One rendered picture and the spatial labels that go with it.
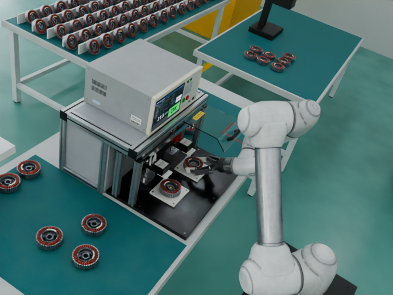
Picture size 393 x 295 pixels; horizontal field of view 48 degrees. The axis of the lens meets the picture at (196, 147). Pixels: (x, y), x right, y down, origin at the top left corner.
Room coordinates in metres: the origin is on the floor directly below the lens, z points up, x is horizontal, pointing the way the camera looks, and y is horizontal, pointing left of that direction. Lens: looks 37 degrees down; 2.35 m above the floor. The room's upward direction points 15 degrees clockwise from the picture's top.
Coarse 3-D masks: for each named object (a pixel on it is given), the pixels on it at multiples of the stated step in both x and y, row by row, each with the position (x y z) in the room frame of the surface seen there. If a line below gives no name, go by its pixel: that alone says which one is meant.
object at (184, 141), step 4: (172, 140) 1.90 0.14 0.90; (180, 140) 1.89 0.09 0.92; (184, 140) 1.90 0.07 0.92; (188, 140) 1.91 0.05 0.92; (172, 144) 1.88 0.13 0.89; (176, 144) 1.88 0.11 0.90; (180, 144) 1.87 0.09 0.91; (184, 144) 1.87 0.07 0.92; (188, 144) 1.88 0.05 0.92; (192, 144) 1.90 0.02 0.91; (172, 148) 1.91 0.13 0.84; (180, 148) 1.86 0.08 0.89; (184, 148) 1.86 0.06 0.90; (188, 148) 1.86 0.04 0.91; (192, 148) 1.90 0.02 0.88; (184, 152) 1.86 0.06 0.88; (188, 152) 1.86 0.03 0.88; (192, 152) 1.87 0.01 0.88
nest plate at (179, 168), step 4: (188, 156) 1.95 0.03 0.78; (180, 164) 1.86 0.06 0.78; (204, 164) 1.91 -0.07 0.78; (176, 168) 1.82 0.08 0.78; (180, 168) 1.83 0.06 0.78; (180, 172) 1.81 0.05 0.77; (184, 172) 1.81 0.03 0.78; (188, 176) 1.79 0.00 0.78; (192, 176) 1.79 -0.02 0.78; (196, 176) 1.80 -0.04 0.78; (200, 176) 1.81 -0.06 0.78; (196, 180) 1.77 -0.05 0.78
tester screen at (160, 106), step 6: (180, 90) 1.82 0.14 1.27; (168, 96) 1.72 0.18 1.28; (174, 96) 1.77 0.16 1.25; (162, 102) 1.67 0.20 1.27; (168, 102) 1.73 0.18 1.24; (156, 108) 1.63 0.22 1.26; (162, 108) 1.68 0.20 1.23; (168, 108) 1.74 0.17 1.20; (156, 114) 1.64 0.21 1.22; (156, 120) 1.65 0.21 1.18; (156, 126) 1.66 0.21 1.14
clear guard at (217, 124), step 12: (204, 108) 2.04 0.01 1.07; (192, 120) 1.90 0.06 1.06; (204, 120) 1.93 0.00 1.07; (216, 120) 1.96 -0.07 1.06; (228, 120) 1.98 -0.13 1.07; (204, 132) 1.82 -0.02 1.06; (216, 132) 1.85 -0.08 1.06; (228, 132) 1.89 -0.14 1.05; (240, 132) 1.98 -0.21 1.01; (228, 144) 1.84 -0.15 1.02
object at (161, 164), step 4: (148, 160) 1.69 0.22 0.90; (152, 160) 1.70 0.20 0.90; (160, 160) 1.69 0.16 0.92; (144, 164) 1.66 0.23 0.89; (148, 164) 1.66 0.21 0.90; (152, 164) 1.67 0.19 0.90; (156, 164) 1.65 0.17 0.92; (160, 164) 1.66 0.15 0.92; (164, 164) 1.66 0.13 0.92; (168, 164) 1.67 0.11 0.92; (148, 168) 1.65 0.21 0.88; (152, 168) 1.64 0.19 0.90; (156, 168) 1.64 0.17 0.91; (160, 168) 1.63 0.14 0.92; (164, 168) 1.64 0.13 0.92; (168, 168) 1.68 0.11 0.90; (144, 172) 1.67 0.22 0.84; (156, 172) 1.63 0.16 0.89; (160, 172) 1.63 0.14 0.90; (164, 172) 1.64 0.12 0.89; (168, 172) 1.66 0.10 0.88; (172, 172) 1.67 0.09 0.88; (164, 176) 1.63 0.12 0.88; (168, 176) 1.64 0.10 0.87
